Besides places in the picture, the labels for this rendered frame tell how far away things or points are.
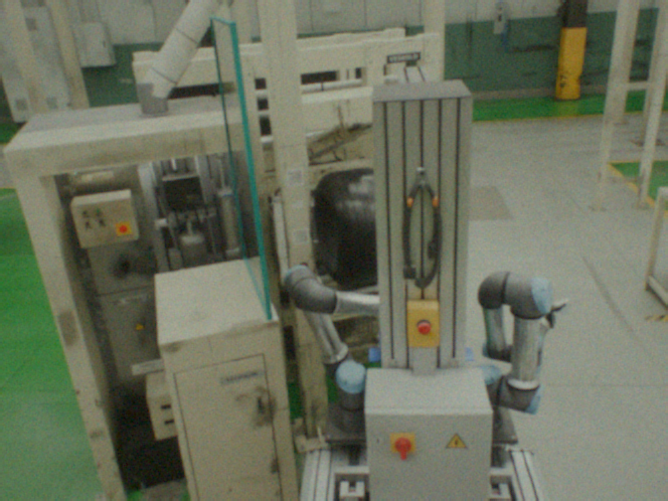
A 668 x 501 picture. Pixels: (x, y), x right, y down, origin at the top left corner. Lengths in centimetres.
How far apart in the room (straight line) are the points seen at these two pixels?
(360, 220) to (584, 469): 169
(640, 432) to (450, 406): 213
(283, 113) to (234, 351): 108
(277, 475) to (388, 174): 133
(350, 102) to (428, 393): 167
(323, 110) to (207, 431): 157
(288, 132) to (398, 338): 121
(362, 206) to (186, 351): 109
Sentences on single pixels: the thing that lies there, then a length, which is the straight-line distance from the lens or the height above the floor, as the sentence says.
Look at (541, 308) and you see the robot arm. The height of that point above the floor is 128.
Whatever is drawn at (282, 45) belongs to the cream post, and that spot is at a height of 207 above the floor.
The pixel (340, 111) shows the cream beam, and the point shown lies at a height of 172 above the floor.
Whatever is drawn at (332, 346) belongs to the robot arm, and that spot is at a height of 101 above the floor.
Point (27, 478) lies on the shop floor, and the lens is 381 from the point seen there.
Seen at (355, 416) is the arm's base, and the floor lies 79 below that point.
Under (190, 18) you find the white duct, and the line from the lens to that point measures 286.
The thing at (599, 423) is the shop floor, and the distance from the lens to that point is 375.
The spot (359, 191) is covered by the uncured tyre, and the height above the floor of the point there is 142.
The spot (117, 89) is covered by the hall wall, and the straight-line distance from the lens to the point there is 1309.
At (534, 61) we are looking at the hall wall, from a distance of 1229.
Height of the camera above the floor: 231
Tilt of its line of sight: 24 degrees down
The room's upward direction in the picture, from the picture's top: 4 degrees counter-clockwise
